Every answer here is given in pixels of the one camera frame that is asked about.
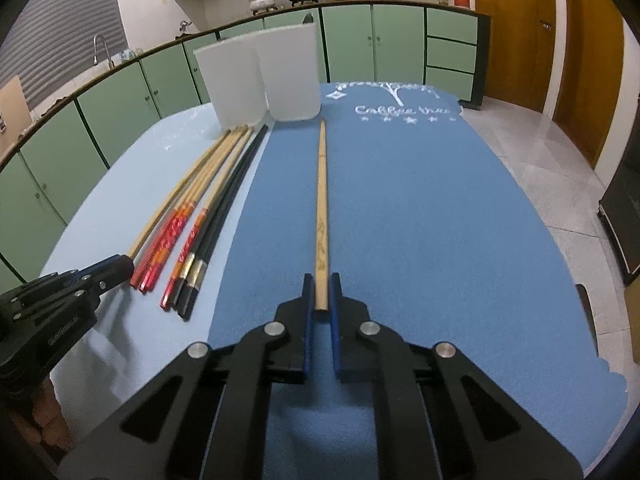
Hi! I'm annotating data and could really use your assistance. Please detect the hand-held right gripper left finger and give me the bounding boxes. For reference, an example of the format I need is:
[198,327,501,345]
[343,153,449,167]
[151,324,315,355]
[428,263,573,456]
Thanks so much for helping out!
[56,272,318,480]

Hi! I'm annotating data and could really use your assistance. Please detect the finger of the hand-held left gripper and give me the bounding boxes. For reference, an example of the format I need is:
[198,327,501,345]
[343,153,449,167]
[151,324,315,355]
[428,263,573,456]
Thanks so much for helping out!
[0,254,136,323]

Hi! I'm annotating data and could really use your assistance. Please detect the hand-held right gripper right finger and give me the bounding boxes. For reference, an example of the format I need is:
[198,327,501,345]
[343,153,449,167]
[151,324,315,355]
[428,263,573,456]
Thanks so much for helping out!
[327,272,585,480]

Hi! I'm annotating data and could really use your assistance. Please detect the pile of assorted chopsticks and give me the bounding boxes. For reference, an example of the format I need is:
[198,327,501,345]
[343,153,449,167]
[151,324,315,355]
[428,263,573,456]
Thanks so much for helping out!
[126,124,271,322]

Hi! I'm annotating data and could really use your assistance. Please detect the plain wooden chopstick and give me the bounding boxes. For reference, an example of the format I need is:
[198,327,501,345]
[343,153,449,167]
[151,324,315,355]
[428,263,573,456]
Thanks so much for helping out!
[314,118,331,311]

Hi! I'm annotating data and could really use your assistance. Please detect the white translucent plastic container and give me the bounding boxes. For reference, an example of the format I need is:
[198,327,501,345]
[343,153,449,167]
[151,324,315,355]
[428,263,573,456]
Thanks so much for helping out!
[193,37,268,129]
[253,22,322,122]

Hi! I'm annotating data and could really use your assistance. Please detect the person's left hand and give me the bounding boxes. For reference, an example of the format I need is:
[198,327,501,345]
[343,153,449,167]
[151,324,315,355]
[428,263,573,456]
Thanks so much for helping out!
[25,377,76,453]

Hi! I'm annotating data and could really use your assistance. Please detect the green base kitchen cabinets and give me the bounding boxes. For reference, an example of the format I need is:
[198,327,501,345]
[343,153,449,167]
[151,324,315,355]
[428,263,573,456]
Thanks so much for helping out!
[0,2,492,286]

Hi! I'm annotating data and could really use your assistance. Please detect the brown cardboard board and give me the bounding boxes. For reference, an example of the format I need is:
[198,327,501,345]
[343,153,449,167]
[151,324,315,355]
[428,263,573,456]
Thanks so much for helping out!
[0,76,34,134]

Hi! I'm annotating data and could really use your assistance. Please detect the chrome sink faucet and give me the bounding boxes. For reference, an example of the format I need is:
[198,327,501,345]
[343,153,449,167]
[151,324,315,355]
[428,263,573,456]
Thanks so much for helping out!
[92,34,115,69]

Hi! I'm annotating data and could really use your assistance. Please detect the grey window shutter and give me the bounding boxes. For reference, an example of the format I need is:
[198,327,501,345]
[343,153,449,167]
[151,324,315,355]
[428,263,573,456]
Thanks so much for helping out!
[0,0,126,126]

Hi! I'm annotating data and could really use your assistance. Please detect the black case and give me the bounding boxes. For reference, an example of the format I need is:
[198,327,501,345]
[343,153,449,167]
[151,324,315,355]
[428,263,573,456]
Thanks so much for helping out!
[598,159,640,287]

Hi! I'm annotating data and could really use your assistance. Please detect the green drawer unit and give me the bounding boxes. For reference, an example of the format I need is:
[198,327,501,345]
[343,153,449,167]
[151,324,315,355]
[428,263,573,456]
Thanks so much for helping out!
[424,6,482,104]

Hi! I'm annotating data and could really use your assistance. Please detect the wooden door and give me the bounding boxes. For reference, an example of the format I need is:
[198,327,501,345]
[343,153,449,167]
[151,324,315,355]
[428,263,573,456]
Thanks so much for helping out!
[552,0,627,170]
[472,0,559,114]

